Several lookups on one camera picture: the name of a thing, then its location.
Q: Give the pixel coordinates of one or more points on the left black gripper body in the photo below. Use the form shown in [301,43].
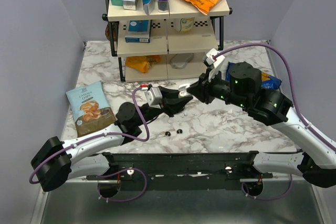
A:
[163,107]

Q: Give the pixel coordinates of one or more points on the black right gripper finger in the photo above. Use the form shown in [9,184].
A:
[199,91]
[203,81]

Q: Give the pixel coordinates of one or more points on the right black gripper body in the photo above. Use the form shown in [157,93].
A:
[218,87]

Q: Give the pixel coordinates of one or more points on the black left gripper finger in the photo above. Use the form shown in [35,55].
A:
[183,102]
[169,93]

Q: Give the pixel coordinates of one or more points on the white earbud charging case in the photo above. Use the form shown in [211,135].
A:
[182,89]

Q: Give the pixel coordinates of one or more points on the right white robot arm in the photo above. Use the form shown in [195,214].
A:
[315,161]

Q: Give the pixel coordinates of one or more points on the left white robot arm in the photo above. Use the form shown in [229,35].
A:
[58,161]

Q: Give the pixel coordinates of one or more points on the orange snack bag bottom shelf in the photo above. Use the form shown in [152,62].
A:
[142,63]

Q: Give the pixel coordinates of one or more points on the beige three-tier shelf rack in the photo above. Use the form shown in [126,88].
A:
[207,33]

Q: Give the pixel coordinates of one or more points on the blue Doritos chip bag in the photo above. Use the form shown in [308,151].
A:
[268,81]

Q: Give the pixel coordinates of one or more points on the cream printed mug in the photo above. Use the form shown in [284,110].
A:
[183,25]

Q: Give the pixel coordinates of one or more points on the blue white box middle shelf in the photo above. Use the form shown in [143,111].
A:
[138,31]

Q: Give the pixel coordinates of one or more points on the cassava chips bag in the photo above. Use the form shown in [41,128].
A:
[91,109]

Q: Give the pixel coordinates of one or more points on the brown object behind rack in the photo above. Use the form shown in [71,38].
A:
[107,32]

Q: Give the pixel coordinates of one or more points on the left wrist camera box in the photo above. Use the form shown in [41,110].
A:
[153,95]

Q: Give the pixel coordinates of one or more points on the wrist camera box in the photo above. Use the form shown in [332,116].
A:
[213,63]
[153,95]

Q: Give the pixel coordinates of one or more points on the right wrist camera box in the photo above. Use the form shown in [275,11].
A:
[213,63]

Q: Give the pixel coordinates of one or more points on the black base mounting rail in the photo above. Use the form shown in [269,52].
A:
[178,172]

